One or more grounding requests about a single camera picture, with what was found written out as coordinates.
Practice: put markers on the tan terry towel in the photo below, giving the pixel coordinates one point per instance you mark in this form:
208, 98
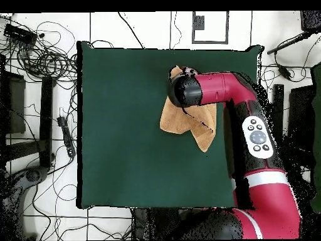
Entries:
175, 123

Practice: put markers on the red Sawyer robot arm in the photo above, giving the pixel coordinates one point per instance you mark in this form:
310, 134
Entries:
273, 208

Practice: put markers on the dark flat panel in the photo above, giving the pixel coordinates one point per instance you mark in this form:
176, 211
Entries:
301, 113
15, 105

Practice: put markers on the dark green table cloth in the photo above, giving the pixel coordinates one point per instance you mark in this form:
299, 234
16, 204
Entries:
120, 125

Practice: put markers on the black power adapter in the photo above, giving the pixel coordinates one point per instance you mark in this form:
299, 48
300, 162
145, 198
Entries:
284, 72

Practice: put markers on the black stand bar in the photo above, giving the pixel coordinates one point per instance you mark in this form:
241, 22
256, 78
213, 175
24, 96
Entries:
46, 120
278, 113

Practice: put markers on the black rod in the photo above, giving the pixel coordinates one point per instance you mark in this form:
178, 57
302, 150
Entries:
288, 42

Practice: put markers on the black corner box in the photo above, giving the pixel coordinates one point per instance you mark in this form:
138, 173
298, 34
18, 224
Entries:
311, 21

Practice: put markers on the black power strip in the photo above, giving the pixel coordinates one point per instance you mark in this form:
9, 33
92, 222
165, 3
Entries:
66, 136

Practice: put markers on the black electronics box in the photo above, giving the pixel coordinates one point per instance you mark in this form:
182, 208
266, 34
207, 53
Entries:
20, 34

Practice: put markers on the grey rounded base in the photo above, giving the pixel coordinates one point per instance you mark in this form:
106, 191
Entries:
15, 190

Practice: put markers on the grey square frame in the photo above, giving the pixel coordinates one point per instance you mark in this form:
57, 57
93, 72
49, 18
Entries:
227, 27

